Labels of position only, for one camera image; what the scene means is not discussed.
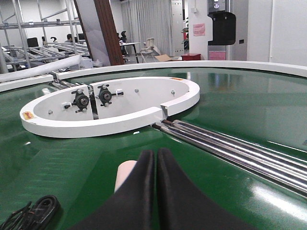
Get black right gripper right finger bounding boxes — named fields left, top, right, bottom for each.
left=156, top=148, right=253, bottom=230

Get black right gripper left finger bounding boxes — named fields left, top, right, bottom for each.
left=70, top=150, right=155, bottom=230

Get pink hand brush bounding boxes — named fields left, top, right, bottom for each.
left=114, top=160, right=137, bottom=192

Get black cable bundle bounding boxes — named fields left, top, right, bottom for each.
left=0, top=195, right=61, bottom=230

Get steel conveyor rollers right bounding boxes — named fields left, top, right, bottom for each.
left=152, top=120, right=307, bottom=196

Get steel conveyor rollers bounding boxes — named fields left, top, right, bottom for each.
left=48, top=71, right=91, bottom=91
left=152, top=120, right=307, bottom=196

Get green conveyor belt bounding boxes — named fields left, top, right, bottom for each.
left=0, top=68, right=307, bottom=230

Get steel conveyor rollers rear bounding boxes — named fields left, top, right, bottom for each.
left=48, top=71, right=91, bottom=91

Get white outer conveyor rim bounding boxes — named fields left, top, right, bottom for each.
left=0, top=60, right=307, bottom=92

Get black bearing right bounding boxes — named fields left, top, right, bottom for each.
left=98, top=84, right=124, bottom=107

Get black bearing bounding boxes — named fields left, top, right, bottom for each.
left=98, top=84, right=124, bottom=107
left=62, top=89, right=90, bottom=113

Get black bearing left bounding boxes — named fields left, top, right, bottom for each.
left=62, top=89, right=90, bottom=113

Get red box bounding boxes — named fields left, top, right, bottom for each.
left=181, top=53, right=201, bottom=61

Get white chair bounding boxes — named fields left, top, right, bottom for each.
left=140, top=38, right=160, bottom=62

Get brown wooden pillar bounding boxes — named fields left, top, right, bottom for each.
left=94, top=0, right=124, bottom=66

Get metal pipe rack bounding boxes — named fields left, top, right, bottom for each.
left=0, top=0, right=89, bottom=72

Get white inner conveyor ring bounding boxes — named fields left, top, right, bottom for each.
left=19, top=76, right=201, bottom=138

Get pink wall notice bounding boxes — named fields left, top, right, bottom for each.
left=193, top=23, right=206, bottom=36

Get black wall-mounted machine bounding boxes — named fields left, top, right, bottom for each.
left=208, top=11, right=236, bottom=46

